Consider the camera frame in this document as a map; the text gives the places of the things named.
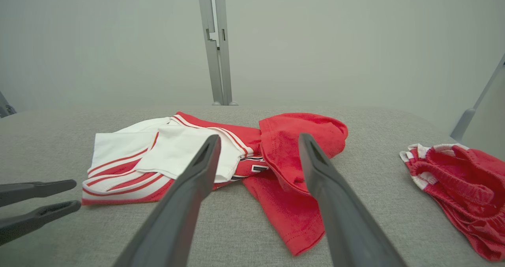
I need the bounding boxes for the red shorts with white stripes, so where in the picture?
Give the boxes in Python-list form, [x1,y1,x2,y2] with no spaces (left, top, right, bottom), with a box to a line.
[399,143,505,261]

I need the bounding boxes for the grey double metal wall post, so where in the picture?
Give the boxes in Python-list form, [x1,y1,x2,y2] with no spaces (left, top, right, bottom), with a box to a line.
[196,0,238,106]

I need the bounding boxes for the red white basketball jersey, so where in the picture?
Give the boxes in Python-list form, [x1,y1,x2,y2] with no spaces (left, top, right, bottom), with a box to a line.
[82,111,349,256]

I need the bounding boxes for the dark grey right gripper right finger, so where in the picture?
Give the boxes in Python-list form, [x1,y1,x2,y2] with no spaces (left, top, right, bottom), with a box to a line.
[299,133,407,267]

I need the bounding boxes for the grey fabric sofa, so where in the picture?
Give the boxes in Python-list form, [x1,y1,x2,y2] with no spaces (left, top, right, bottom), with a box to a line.
[0,105,505,267]

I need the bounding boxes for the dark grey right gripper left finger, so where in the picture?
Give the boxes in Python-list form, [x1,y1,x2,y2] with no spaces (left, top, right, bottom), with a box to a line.
[112,135,221,267]

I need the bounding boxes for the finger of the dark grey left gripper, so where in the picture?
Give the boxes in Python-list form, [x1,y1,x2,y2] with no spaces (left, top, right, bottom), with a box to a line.
[0,200,81,246]
[0,179,77,208]

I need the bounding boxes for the grey slanted metal post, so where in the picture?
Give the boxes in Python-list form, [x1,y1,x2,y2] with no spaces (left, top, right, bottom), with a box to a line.
[450,54,505,142]

